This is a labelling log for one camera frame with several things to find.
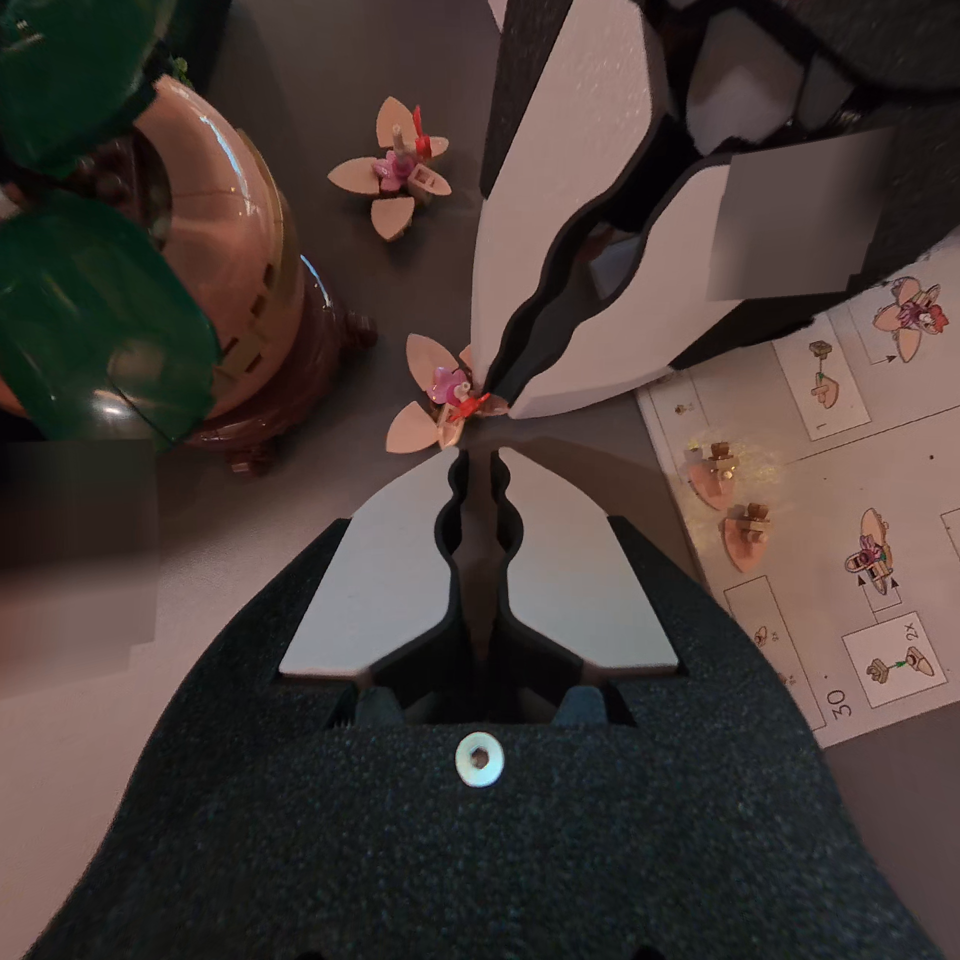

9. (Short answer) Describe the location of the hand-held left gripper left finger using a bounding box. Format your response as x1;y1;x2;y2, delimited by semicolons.
277;447;470;690

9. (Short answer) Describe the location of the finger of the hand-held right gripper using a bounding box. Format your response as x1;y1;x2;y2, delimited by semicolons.
507;148;744;421
471;0;672;397

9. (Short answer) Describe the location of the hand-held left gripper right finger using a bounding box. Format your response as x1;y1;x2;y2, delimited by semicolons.
489;447;681;685

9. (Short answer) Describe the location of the pink brick flower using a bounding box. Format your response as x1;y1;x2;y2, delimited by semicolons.
327;95;453;243
384;332;515;456

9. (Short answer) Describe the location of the pink petal brick piece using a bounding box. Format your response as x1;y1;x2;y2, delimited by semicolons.
721;502;774;575
684;441;741;512

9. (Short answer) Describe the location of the white instruction booklet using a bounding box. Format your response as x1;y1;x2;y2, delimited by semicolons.
636;225;960;751

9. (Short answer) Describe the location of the brick potted plant model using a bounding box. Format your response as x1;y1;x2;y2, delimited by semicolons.
0;0;380;477

